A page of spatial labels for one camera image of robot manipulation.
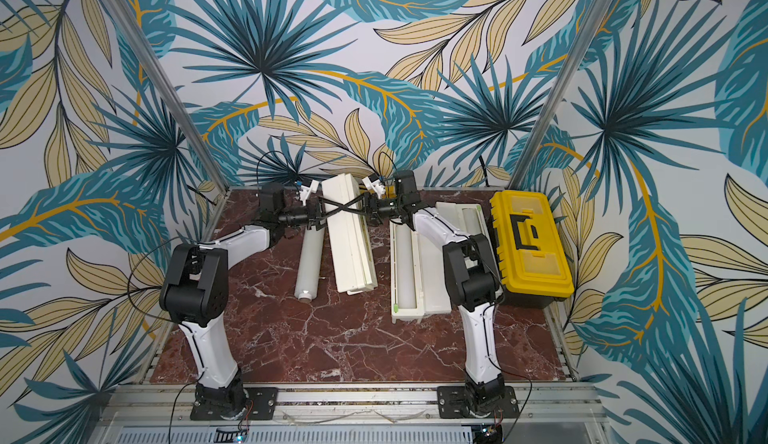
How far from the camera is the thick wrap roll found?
0.90m

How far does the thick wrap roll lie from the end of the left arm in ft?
0.53

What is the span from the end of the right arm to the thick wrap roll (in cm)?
21

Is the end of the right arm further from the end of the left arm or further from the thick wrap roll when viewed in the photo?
the thick wrap roll

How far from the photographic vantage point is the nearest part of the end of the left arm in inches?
30.4

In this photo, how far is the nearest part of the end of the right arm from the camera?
0.78 m

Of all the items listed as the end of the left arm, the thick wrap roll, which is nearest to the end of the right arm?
the end of the left arm
